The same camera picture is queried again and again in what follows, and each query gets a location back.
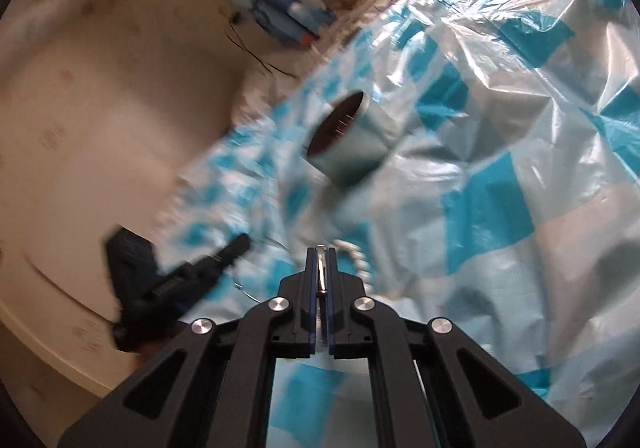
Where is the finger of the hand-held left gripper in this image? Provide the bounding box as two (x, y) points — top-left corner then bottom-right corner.
(167, 233), (253, 291)
(102, 225), (160, 301)

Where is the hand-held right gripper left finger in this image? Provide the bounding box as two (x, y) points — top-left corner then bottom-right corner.
(57, 247), (318, 448)

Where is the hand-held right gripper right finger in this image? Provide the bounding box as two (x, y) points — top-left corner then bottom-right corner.
(326, 255), (586, 448)

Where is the silver metal bangle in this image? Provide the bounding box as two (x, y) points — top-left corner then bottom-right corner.
(232, 238), (335, 305)

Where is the white bead bracelet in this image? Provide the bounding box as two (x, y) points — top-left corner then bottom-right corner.
(332, 238), (377, 298)

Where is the round metal tin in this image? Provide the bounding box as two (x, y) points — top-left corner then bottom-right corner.
(302, 91), (397, 189)

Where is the blue white checked plastic sheet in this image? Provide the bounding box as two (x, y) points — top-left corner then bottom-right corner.
(165, 0), (637, 448)

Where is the blue cartoon curtain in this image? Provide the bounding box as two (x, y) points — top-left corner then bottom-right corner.
(222, 0), (339, 50)

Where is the black charger cable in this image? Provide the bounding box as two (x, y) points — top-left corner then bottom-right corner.
(222, 12), (302, 79)

